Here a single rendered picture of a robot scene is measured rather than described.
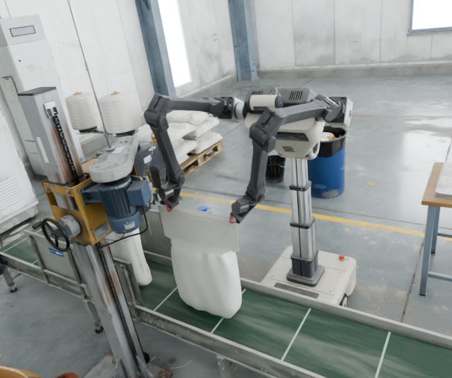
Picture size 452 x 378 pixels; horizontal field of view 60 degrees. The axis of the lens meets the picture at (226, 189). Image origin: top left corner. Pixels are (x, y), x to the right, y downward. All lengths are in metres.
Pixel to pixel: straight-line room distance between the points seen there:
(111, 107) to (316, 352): 1.51
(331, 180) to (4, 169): 3.45
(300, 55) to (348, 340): 8.66
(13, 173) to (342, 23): 7.53
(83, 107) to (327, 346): 1.66
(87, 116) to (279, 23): 8.67
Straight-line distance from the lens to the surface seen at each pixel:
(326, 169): 4.03
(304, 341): 2.17
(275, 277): 2.74
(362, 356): 2.13
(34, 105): 1.82
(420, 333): 2.25
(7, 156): 4.80
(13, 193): 4.87
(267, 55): 10.60
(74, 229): 1.96
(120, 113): 1.77
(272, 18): 10.42
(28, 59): 5.78
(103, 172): 1.72
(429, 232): 2.77
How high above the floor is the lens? 1.99
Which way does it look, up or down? 26 degrees down
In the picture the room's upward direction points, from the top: 9 degrees counter-clockwise
